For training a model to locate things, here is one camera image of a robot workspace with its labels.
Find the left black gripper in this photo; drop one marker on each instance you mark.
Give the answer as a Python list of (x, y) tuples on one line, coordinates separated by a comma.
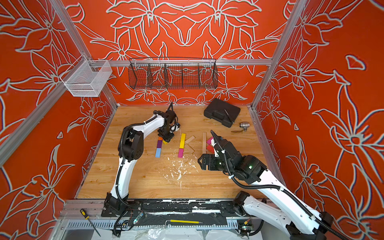
[(168, 138)]

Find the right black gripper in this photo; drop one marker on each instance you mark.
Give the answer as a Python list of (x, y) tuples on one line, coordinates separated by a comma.
[(212, 165)]

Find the purple building block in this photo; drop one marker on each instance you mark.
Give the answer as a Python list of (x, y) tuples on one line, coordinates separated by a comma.
[(159, 144)]

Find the red building block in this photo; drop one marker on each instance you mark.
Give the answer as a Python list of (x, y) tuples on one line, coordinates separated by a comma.
[(210, 149)]

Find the magenta block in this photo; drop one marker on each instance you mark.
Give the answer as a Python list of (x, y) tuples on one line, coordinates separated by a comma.
[(209, 141), (180, 153)]

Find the light blue block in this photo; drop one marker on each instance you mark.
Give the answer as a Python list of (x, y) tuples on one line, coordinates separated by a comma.
[(158, 152)]

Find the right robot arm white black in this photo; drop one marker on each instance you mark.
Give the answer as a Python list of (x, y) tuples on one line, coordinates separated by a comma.
[(264, 196)]

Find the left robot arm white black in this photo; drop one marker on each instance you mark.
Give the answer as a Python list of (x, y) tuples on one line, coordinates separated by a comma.
[(131, 148)]

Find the black plastic tool case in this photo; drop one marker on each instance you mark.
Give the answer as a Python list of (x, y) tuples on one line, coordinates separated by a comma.
[(223, 112)]

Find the small silver metal fitting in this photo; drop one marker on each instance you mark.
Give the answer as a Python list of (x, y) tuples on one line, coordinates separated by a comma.
[(244, 126)]

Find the black wire wall basket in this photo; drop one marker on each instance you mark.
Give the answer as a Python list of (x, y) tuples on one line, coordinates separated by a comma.
[(173, 74)]

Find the yellow pencil on rail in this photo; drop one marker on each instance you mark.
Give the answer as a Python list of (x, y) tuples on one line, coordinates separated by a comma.
[(185, 222)]

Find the white mesh wall basket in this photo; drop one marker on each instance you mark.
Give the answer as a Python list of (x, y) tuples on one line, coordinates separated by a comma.
[(84, 80)]

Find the screwdriver yellow black handle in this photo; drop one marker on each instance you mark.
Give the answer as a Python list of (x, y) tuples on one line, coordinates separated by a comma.
[(87, 217)]

